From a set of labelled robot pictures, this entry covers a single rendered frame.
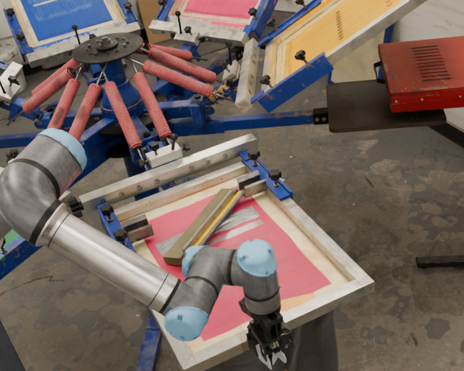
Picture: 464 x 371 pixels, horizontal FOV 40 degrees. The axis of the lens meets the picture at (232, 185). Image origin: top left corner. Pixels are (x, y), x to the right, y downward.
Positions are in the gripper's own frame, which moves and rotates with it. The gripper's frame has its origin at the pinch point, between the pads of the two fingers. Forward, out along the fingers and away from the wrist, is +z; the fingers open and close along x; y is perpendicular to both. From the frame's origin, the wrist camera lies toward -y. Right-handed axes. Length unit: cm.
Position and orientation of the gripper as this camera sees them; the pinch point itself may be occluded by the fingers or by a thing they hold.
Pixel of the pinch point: (269, 358)
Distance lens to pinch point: 155.3
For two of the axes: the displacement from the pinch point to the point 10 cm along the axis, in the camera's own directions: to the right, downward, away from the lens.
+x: 9.0, -3.5, 2.7
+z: 1.4, 8.1, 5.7
